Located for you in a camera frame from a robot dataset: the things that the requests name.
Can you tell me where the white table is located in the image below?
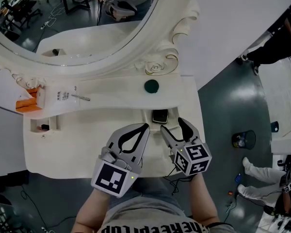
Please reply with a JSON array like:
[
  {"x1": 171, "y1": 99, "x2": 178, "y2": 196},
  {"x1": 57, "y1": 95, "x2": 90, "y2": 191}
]
[{"x1": 270, "y1": 130, "x2": 291, "y2": 155}]

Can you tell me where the small black square compact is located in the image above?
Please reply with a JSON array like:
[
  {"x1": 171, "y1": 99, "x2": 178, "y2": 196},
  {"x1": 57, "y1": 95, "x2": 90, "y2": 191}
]
[{"x1": 151, "y1": 109, "x2": 169, "y2": 124}]

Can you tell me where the person's grey printed shirt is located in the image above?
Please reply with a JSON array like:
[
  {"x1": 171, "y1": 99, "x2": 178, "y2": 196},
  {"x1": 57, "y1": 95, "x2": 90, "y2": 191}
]
[{"x1": 97, "y1": 195, "x2": 236, "y2": 233}]

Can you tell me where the oval mirror ornate white frame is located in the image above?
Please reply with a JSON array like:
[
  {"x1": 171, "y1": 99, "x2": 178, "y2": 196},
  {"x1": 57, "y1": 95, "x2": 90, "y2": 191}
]
[{"x1": 0, "y1": 0, "x2": 201, "y2": 92}]

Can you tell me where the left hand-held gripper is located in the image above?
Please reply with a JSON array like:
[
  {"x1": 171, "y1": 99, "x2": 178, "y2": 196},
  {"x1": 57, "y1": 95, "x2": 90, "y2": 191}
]
[{"x1": 90, "y1": 123, "x2": 151, "y2": 199}]

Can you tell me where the black mesh waste bin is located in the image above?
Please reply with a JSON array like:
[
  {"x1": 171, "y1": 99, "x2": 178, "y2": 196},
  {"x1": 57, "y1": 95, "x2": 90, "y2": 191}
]
[{"x1": 231, "y1": 130, "x2": 257, "y2": 151}]

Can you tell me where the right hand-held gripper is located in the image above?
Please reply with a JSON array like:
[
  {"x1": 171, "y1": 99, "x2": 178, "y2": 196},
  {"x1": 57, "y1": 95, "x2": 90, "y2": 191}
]
[{"x1": 160, "y1": 117, "x2": 213, "y2": 177}]

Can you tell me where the clear labelled plastic bag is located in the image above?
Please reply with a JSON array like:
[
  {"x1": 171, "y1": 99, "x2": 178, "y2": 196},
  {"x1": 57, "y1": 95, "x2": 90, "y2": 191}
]
[{"x1": 53, "y1": 86, "x2": 81, "y2": 106}]

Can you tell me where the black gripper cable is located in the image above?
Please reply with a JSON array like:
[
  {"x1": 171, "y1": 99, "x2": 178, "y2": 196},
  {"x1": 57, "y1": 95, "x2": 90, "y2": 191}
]
[{"x1": 162, "y1": 154, "x2": 197, "y2": 197}]

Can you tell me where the orange and white tissue pack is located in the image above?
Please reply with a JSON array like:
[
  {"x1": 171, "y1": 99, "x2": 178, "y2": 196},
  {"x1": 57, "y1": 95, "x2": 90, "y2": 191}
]
[{"x1": 15, "y1": 86, "x2": 46, "y2": 113}]

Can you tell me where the dark green round lid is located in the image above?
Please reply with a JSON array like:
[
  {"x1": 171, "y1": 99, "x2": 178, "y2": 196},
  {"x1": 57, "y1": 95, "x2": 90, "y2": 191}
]
[{"x1": 144, "y1": 79, "x2": 159, "y2": 95}]

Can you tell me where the person's left forearm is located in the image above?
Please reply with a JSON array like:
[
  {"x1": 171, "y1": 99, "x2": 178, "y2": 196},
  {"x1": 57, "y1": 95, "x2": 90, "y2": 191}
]
[{"x1": 74, "y1": 187, "x2": 114, "y2": 233}]

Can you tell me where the black floor cable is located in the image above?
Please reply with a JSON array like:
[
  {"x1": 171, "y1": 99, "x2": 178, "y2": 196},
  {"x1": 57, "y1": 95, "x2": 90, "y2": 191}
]
[{"x1": 20, "y1": 185, "x2": 76, "y2": 231}]

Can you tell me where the thin metal stick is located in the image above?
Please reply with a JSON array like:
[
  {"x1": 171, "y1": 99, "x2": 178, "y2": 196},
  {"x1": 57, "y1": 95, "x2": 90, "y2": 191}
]
[{"x1": 71, "y1": 94, "x2": 91, "y2": 101}]

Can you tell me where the person's right forearm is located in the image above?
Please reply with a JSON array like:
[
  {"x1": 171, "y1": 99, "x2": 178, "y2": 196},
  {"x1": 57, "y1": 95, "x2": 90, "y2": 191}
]
[{"x1": 188, "y1": 172, "x2": 221, "y2": 228}]

